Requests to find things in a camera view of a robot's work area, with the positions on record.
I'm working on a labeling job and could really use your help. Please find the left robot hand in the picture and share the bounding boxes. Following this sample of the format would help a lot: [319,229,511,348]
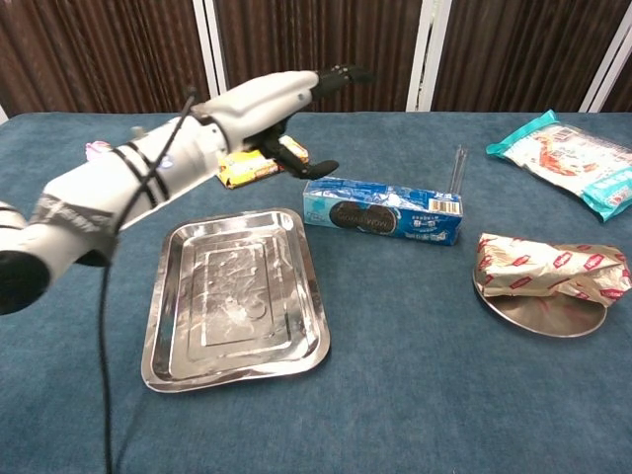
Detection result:
[215,63,375,180]

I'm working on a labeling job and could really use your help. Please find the blue cookie box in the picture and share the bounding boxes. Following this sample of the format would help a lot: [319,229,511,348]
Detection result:
[302,175,464,247]

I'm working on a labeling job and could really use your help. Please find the red white snack bag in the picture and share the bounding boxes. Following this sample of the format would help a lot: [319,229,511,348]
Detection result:
[473,232,632,308]

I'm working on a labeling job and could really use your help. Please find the yellow snack bar package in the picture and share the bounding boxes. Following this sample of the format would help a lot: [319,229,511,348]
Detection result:
[216,136,311,190]

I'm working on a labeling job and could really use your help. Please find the brown pleated screen panel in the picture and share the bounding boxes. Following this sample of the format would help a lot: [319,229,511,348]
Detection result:
[211,0,438,114]
[0,0,218,120]
[599,46,632,114]
[419,0,632,114]

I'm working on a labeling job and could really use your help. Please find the rectangular stainless steel tray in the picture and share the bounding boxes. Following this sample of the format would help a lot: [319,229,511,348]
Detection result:
[140,206,331,394]

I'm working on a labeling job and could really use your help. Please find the glass tube with white cap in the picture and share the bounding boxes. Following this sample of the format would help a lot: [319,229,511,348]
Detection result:
[446,144,469,192]

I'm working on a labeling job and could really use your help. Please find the white and teal snack bag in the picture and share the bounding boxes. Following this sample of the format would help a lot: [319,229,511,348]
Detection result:
[485,109,632,223]

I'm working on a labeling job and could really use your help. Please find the teal tablecloth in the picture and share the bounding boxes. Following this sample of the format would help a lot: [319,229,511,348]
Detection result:
[0,111,632,474]

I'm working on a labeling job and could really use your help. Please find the round stainless steel plate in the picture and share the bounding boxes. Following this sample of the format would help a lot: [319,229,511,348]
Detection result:
[472,271,608,339]

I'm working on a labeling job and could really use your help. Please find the black cable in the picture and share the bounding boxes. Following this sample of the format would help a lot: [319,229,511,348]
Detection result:
[98,86,198,474]

